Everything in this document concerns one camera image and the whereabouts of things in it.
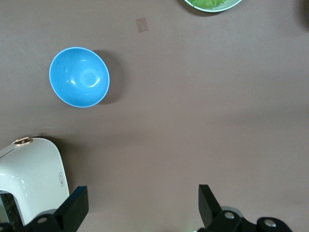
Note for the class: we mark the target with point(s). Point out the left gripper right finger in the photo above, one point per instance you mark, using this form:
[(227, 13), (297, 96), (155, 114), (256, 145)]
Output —
[(210, 212)]

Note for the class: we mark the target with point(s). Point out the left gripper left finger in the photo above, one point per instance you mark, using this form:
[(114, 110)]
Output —
[(70, 212)]

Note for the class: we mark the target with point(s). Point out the blue plastic bowl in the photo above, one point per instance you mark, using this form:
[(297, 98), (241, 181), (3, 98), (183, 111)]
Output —
[(79, 77)]

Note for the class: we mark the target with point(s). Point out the white toaster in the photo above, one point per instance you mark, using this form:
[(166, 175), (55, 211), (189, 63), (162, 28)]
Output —
[(36, 174)]

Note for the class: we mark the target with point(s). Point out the brown tape patch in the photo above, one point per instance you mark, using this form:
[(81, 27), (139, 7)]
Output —
[(141, 24)]

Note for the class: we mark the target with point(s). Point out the pale green plate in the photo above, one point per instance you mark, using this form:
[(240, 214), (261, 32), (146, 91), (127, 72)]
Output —
[(217, 9)]

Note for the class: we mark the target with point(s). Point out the green lettuce leaf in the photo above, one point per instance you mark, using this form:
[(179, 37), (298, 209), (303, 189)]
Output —
[(205, 2)]

